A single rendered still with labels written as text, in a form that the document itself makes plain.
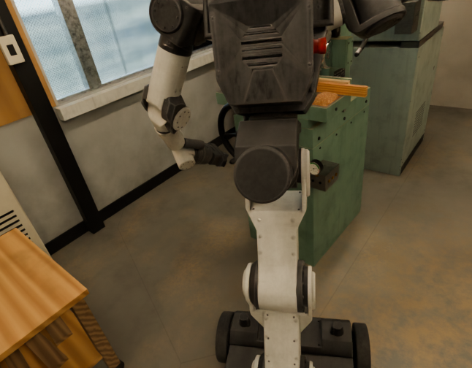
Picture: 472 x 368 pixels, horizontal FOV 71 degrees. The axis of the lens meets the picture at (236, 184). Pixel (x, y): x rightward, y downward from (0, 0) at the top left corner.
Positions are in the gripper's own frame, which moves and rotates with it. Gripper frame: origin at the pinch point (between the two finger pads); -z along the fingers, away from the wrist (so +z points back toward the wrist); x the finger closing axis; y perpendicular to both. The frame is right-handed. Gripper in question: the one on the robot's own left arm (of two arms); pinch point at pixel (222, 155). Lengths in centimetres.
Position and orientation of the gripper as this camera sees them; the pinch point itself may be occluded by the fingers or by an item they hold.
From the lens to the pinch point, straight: 143.2
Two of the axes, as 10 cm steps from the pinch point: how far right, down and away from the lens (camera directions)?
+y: 5.0, -7.7, -4.1
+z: -6.3, 0.0, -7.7
